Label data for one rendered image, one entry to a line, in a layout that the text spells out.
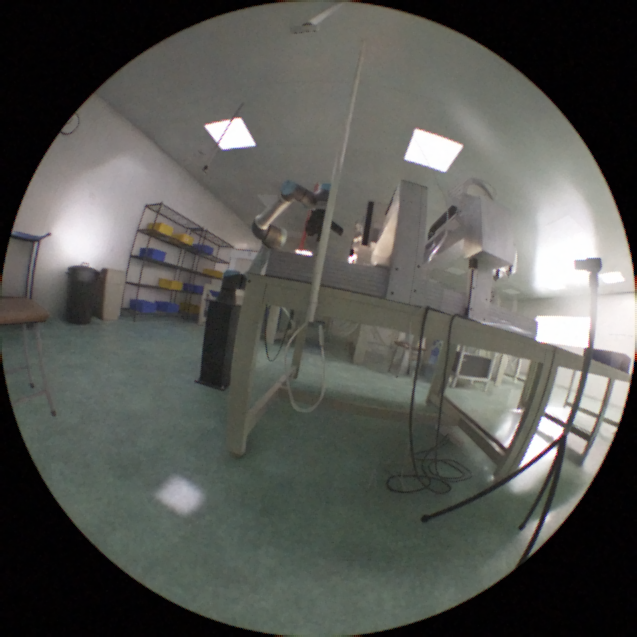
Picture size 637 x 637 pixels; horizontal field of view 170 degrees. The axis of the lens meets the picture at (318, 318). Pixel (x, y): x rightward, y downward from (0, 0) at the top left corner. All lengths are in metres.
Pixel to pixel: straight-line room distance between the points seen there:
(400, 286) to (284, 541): 0.89
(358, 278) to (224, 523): 0.91
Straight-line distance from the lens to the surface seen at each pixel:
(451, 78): 2.36
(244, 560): 0.72
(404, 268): 0.74
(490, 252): 0.83
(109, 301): 3.32
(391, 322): 0.69
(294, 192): 1.06
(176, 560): 0.73
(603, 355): 2.72
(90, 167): 3.58
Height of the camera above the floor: 0.67
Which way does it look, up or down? 2 degrees down
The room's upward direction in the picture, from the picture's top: 12 degrees clockwise
